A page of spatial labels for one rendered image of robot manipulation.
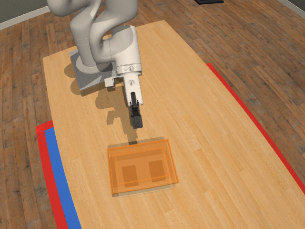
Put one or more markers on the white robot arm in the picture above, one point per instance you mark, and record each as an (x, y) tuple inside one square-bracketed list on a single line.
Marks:
[(88, 31)]

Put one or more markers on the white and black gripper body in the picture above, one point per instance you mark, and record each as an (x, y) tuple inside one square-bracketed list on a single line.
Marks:
[(131, 83)]

